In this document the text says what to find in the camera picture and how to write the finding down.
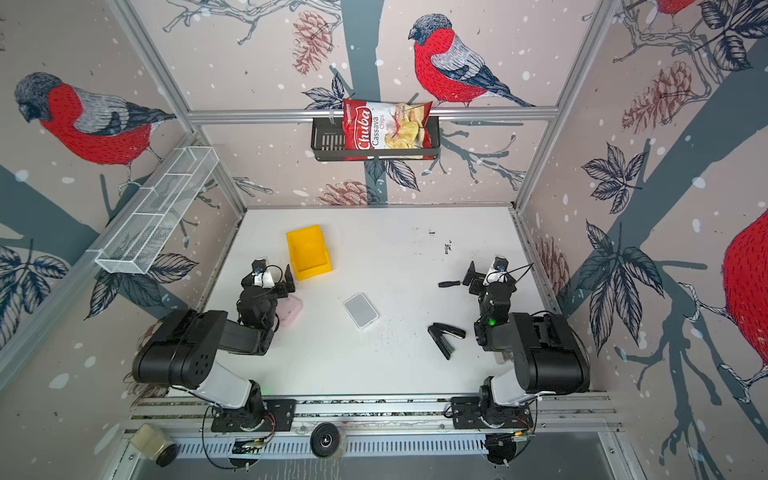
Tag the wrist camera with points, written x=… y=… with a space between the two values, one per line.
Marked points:
x=269 y=278
x=495 y=277

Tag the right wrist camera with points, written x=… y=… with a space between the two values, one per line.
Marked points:
x=495 y=277

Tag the red cassava chips bag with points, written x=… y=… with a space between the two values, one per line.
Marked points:
x=378 y=127

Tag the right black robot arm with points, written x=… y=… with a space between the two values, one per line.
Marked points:
x=546 y=356

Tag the grey white rectangular box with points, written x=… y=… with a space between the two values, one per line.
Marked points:
x=361 y=311

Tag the black wire wall basket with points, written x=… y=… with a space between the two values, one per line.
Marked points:
x=328 y=144

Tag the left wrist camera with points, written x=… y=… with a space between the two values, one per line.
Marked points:
x=269 y=278

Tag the yellow plastic bin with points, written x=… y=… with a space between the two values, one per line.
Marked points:
x=309 y=255

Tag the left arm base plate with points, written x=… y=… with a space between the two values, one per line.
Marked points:
x=267 y=415

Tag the aluminium mounting rail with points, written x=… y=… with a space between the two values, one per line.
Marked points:
x=383 y=414

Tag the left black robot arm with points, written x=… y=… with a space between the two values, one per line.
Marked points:
x=181 y=354

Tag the beige camera on frame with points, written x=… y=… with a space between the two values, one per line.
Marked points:
x=152 y=442

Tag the black round knob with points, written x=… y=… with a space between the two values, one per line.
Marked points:
x=326 y=441

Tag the black stapler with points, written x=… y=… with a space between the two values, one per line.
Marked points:
x=439 y=332

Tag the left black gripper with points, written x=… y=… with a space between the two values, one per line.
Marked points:
x=279 y=287

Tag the white wire mesh shelf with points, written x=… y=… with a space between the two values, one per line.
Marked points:
x=162 y=204

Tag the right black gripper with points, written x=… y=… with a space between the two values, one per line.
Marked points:
x=477 y=280

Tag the pink phone case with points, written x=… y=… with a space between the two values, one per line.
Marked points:
x=288 y=310

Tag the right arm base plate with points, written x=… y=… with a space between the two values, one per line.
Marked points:
x=473 y=413

